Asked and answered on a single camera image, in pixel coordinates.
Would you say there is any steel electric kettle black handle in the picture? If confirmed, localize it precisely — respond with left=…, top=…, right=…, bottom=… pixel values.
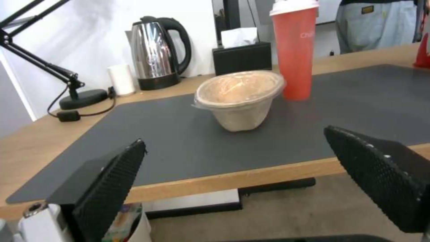
left=130, top=16, right=193, bottom=91

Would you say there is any beige paper bowl clear lid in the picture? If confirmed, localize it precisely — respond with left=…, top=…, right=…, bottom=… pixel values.
left=191, top=71, right=287, bottom=132

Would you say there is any tall red cup white lid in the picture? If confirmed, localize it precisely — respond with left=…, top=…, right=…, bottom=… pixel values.
left=269, top=0, right=320, bottom=101

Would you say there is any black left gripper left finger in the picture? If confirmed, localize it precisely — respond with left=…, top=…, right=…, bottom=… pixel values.
left=20, top=138, right=148, bottom=242

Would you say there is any person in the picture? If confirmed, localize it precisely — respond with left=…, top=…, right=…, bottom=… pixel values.
left=335, top=0, right=425, bottom=54

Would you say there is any black tissue box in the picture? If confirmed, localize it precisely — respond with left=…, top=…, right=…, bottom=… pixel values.
left=212, top=27, right=272, bottom=76

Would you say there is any white paper roll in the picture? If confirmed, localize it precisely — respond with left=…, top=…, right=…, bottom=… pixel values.
left=107, top=64, right=136, bottom=96

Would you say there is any black table leg frame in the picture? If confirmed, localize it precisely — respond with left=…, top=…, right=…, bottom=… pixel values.
left=129, top=177, right=316, bottom=220

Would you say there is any dark grey desk mat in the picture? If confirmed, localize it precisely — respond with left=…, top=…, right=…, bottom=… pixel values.
left=5, top=64, right=430, bottom=204

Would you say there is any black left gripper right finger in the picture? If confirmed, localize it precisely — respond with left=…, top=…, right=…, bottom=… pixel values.
left=323, top=125, right=430, bottom=234

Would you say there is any black lamp cable with switch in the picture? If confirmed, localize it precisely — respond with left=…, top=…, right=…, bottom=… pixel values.
left=47, top=85, right=117, bottom=123

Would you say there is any red cone object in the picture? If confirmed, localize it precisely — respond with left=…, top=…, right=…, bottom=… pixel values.
left=413, top=33, right=430, bottom=69

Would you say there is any black desk lamp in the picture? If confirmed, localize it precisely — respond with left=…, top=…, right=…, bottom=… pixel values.
left=0, top=0, right=109, bottom=110

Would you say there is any white waste bin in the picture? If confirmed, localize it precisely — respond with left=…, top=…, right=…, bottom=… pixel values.
left=100, top=202, right=153, bottom=242

